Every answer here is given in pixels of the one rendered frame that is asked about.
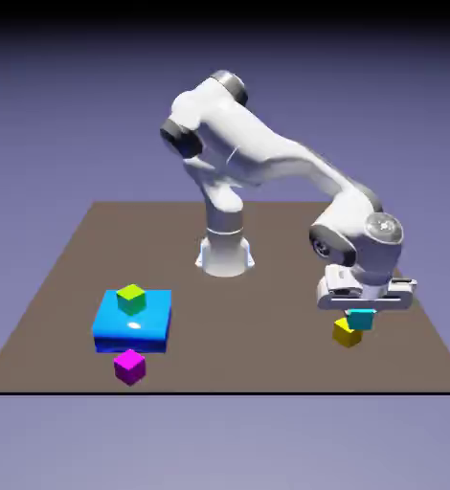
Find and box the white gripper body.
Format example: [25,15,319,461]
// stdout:
[316,278,418,312]

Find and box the small teal cube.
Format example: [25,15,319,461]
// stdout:
[345,308,376,332]

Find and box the small yellow cube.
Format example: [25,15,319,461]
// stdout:
[331,317,364,349]

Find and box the small green cube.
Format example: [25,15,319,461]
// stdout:
[116,283,147,317]

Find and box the small magenta cube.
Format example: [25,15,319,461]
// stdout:
[113,348,147,387]

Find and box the large blue box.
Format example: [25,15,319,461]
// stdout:
[91,289,172,354]

